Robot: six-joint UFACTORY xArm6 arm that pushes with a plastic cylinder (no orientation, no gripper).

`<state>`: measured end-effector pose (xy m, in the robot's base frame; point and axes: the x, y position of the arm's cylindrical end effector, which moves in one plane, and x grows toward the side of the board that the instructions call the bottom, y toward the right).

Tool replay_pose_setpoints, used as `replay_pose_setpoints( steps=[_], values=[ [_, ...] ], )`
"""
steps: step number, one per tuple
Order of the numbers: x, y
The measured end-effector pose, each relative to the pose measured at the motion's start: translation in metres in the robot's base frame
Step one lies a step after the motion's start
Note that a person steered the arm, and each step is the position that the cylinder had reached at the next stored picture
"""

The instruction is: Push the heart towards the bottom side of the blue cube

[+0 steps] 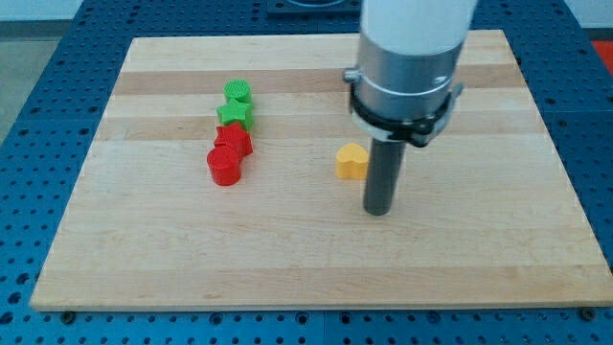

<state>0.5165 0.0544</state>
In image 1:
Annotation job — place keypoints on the yellow heart block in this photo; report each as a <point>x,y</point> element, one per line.
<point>351,162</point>

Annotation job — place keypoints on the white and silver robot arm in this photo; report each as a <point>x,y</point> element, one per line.
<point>402,85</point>

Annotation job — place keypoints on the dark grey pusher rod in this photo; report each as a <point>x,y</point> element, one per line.
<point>382,174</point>

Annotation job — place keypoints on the red star block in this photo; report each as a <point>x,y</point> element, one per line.
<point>234,137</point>

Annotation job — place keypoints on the red cylinder block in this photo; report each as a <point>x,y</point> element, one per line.
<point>224,165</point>

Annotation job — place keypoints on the green star block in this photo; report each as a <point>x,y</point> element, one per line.
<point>236,112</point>

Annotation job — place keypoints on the green cylinder block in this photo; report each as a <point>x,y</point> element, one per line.
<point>237,90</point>

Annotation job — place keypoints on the light wooden board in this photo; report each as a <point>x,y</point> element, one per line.
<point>484,217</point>

